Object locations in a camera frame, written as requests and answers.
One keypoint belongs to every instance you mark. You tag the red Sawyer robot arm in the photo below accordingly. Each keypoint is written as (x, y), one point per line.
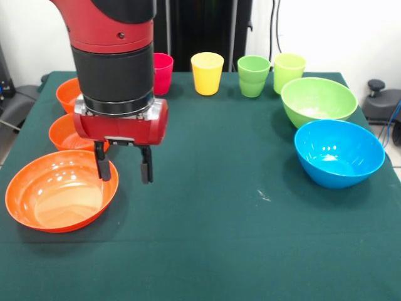
(112, 72)

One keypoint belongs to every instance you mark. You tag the blue bowl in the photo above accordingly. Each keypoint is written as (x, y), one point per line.
(338, 153)

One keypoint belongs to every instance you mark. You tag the yellow cup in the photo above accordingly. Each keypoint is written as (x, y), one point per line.
(206, 75)

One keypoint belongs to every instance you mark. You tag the large orange bowl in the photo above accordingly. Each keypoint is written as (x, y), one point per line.
(56, 194)

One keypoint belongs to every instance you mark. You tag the lime green cup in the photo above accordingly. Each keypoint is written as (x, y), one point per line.
(286, 73)

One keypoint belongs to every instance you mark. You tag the dark green tablecloth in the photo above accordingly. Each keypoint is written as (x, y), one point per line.
(219, 156)

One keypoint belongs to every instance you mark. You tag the black equipment box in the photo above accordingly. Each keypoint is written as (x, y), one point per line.
(6, 81)

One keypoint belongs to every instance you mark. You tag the pink cup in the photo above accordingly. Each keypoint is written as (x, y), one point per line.
(163, 75)

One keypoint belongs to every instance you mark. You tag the grey stand base with knob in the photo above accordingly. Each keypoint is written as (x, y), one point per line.
(382, 106)

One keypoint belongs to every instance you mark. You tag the lime green bowl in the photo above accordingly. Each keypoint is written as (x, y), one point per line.
(316, 100)

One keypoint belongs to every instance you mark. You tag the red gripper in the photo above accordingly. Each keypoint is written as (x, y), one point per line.
(125, 131)

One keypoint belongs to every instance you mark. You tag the small orange bowl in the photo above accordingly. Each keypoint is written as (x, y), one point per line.
(67, 94)
(61, 131)

